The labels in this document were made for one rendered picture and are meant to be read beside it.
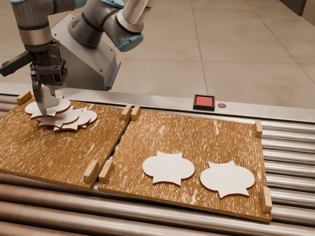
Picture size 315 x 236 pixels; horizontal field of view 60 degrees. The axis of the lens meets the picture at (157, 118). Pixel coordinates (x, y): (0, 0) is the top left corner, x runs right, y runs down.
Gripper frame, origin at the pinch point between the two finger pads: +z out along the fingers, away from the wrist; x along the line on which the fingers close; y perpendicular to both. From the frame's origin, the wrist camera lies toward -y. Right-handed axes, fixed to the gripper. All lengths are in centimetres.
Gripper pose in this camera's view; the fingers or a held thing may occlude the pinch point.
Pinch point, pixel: (47, 105)
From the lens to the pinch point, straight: 90.2
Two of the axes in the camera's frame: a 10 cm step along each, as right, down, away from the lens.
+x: -0.6, -5.9, 8.1
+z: 0.0, 8.1, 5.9
